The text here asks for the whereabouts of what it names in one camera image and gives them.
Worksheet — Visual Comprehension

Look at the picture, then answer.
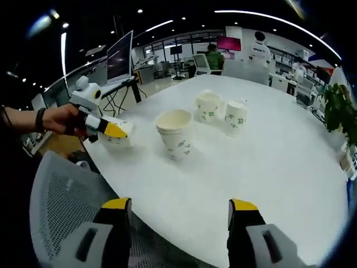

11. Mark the potted green plant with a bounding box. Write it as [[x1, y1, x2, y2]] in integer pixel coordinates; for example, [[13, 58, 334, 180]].
[[320, 83, 357, 146]]

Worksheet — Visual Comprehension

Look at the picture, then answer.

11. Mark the black laptop stand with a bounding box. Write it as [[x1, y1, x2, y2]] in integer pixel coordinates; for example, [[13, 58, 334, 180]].
[[102, 75, 143, 104]]

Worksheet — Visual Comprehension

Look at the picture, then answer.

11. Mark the white office chair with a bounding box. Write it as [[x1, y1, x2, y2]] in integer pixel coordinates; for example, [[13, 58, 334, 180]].
[[192, 54, 212, 76]]

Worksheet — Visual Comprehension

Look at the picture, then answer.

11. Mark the grey mesh office chair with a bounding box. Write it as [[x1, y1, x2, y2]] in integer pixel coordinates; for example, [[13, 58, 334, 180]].
[[29, 150, 207, 268]]

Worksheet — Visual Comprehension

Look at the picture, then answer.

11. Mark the black wristband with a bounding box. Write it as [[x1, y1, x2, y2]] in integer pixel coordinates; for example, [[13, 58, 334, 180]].
[[35, 108, 47, 132]]

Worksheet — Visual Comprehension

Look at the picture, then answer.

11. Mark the white desk partition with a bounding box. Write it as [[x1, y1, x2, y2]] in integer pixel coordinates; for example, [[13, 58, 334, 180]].
[[223, 61, 270, 85]]

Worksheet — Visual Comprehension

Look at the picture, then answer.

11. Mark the person's left hand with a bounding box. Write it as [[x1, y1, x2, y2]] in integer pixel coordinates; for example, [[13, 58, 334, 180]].
[[44, 103, 90, 137]]

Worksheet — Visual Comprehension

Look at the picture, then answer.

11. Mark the group of white paper cups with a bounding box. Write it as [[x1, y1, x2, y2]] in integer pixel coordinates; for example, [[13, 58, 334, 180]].
[[155, 109, 194, 162]]

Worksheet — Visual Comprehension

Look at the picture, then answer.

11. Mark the curved ceiling light strip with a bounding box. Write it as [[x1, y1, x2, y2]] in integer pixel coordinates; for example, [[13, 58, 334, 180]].
[[214, 9, 342, 60]]

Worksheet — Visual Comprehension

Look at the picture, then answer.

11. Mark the black cable bundle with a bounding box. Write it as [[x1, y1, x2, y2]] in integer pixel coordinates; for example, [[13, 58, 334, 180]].
[[103, 86, 127, 116]]

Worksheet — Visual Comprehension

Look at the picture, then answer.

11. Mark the grey desk device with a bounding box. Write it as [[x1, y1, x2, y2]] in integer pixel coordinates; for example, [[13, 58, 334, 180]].
[[295, 79, 315, 108]]

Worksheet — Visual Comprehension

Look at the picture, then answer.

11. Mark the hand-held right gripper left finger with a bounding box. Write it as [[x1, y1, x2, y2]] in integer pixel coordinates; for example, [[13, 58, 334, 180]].
[[52, 197, 132, 268]]

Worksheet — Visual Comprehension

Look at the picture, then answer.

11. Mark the blue box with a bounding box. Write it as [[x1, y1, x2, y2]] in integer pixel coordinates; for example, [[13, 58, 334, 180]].
[[345, 178, 357, 197]]

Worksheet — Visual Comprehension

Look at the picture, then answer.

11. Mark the white table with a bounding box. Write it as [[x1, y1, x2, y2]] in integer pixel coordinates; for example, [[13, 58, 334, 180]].
[[80, 74, 353, 268]]

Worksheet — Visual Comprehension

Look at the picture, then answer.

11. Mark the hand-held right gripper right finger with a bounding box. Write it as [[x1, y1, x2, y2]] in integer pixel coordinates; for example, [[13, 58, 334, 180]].
[[226, 198, 305, 268]]

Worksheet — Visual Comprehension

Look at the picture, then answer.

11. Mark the pink monitor screen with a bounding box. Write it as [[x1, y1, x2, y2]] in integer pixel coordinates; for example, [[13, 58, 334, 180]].
[[216, 35, 242, 52]]

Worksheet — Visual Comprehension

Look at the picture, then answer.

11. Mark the silver laptop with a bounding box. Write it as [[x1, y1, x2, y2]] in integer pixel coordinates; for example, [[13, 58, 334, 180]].
[[102, 30, 137, 87]]

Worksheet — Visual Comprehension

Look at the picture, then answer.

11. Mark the green printed paper cup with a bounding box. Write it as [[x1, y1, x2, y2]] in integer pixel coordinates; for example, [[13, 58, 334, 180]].
[[194, 90, 224, 123], [96, 116, 137, 153], [224, 100, 248, 138]]

